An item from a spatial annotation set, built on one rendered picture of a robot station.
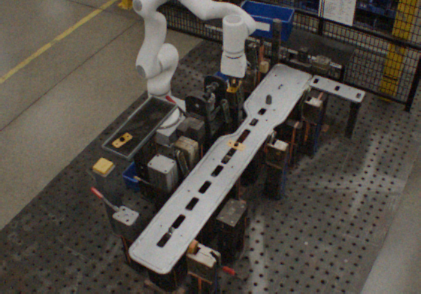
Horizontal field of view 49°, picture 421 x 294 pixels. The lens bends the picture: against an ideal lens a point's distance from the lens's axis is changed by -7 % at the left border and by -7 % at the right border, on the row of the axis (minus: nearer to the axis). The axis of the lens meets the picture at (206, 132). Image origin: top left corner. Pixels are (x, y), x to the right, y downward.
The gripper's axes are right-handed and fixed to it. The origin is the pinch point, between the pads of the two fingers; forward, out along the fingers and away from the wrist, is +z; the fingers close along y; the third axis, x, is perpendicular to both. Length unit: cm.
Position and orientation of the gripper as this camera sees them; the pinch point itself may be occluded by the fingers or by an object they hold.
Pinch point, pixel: (234, 81)
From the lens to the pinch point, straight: 209.5
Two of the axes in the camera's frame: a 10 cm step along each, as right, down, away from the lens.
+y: 9.2, 2.5, -3.0
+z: 0.4, 7.0, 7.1
